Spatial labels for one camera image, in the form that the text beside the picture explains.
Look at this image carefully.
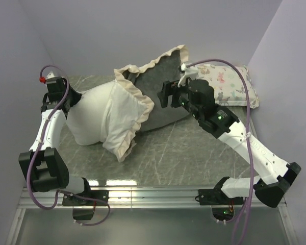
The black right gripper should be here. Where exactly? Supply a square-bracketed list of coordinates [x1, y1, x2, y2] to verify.
[157, 80, 201, 120]

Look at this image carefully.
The white pillow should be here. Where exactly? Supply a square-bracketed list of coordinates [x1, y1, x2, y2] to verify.
[66, 81, 115, 145]

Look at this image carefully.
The grey and cream ruffled pillowcase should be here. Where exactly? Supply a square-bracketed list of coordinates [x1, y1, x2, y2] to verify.
[101, 45, 189, 162]

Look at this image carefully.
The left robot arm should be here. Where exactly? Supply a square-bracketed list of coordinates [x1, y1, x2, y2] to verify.
[18, 73, 93, 210]

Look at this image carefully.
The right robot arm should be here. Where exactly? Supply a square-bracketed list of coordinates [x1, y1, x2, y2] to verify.
[158, 79, 301, 208]

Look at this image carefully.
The animal print pillow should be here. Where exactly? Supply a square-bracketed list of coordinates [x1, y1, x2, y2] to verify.
[197, 64, 259, 109]

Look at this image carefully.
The right base electronics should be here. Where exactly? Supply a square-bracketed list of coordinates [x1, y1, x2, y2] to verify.
[212, 206, 238, 224]

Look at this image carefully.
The black left base box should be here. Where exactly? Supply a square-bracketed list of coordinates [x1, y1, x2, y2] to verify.
[72, 208, 95, 221]

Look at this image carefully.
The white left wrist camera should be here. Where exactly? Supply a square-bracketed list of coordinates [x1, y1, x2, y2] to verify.
[39, 71, 57, 84]

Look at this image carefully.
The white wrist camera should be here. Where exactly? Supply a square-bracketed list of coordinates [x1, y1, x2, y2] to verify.
[177, 63, 198, 87]
[39, 71, 57, 84]

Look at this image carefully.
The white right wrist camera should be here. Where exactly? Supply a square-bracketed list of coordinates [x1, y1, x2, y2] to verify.
[177, 63, 198, 87]

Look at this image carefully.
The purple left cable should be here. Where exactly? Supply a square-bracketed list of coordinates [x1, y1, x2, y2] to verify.
[27, 65, 111, 227]

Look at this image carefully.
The aluminium mounting rail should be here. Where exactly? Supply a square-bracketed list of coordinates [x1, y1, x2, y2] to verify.
[18, 186, 261, 210]

